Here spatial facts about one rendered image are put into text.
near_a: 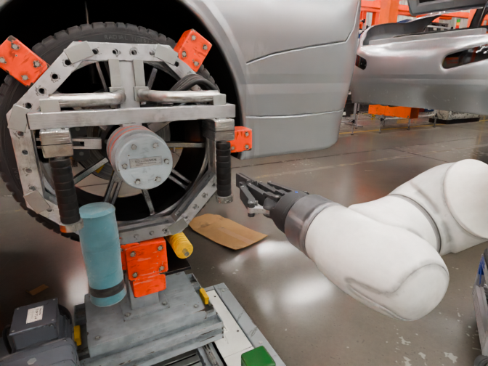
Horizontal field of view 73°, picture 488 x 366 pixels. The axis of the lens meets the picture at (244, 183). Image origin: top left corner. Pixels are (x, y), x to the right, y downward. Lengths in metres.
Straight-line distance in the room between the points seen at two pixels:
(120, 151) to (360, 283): 0.58
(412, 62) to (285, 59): 1.91
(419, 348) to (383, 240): 1.26
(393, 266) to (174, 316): 1.00
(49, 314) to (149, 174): 0.50
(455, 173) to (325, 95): 0.98
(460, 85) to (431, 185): 2.45
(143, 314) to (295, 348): 0.62
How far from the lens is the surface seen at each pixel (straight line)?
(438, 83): 2.95
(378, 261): 0.39
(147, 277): 1.08
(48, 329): 1.08
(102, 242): 0.87
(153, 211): 1.11
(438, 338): 1.72
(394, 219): 0.43
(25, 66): 0.91
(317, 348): 1.51
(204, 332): 1.33
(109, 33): 1.00
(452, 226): 0.48
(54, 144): 0.70
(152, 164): 0.80
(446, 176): 0.48
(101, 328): 1.32
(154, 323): 1.28
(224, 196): 0.80
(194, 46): 0.96
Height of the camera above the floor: 1.05
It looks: 18 degrees down
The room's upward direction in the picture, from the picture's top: straight up
